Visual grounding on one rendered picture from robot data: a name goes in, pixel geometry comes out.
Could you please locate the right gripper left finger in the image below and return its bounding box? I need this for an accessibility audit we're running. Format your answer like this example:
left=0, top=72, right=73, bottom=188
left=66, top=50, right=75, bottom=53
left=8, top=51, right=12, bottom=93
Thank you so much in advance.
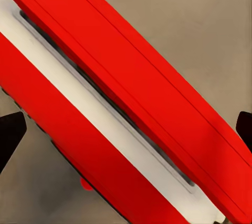
left=0, top=111, right=27, bottom=174

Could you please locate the radio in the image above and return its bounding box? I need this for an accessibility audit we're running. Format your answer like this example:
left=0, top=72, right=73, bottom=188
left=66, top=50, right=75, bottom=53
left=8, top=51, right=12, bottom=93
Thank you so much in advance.
left=0, top=0, right=252, bottom=224

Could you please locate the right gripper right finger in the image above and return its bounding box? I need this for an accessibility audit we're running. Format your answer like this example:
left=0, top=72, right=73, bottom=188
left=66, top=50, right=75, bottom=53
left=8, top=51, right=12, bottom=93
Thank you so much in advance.
left=236, top=111, right=252, bottom=152

